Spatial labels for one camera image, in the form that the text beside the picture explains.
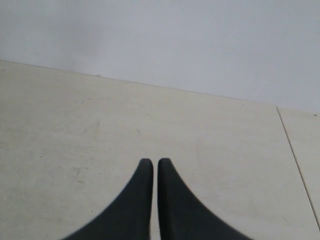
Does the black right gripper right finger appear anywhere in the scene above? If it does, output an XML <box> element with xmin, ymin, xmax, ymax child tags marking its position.
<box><xmin>157</xmin><ymin>158</ymin><xmax>249</xmax><ymax>240</ymax></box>

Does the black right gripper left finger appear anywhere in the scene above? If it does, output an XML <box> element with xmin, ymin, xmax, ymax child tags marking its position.
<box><xmin>65</xmin><ymin>158</ymin><xmax>154</xmax><ymax>240</ymax></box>

